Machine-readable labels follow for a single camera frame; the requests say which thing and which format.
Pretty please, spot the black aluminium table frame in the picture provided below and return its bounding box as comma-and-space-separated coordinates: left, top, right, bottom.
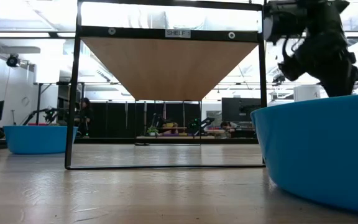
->
0, 136, 260, 151

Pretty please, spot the black ceiling spotlight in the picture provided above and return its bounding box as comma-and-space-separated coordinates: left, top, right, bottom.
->
6, 53, 22, 68

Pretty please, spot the white cylindrical column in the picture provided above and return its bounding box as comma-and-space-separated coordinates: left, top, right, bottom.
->
293, 84, 323, 103

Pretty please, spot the black ceiling device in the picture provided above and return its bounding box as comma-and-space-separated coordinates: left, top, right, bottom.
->
272, 72, 287, 85

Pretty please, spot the wooden shelf with black frame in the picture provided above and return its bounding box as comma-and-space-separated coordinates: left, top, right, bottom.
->
64, 0, 270, 171

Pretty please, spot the black partition wall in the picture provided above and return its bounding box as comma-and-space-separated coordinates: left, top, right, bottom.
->
86, 100, 203, 139

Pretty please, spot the small green potted plant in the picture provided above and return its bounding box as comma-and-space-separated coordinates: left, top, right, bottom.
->
146, 125, 160, 137

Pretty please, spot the large black screen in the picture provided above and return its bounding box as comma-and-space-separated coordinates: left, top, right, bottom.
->
221, 96, 262, 123

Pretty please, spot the blue plastic bowl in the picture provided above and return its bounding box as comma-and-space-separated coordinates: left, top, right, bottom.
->
2, 124, 79, 156
249, 92, 358, 217

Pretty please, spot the black metal rack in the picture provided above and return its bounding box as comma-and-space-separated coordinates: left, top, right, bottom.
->
33, 81, 86, 136

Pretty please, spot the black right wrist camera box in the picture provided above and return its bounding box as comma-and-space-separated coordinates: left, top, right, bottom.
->
262, 0, 308, 44

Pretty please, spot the person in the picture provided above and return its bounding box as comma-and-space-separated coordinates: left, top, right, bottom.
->
219, 121, 239, 138
75, 97, 93, 138
161, 119, 180, 136

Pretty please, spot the white shelf label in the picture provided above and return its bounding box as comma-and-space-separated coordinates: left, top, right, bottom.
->
164, 28, 192, 39

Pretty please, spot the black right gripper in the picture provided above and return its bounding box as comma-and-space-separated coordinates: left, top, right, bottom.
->
277, 0, 358, 98

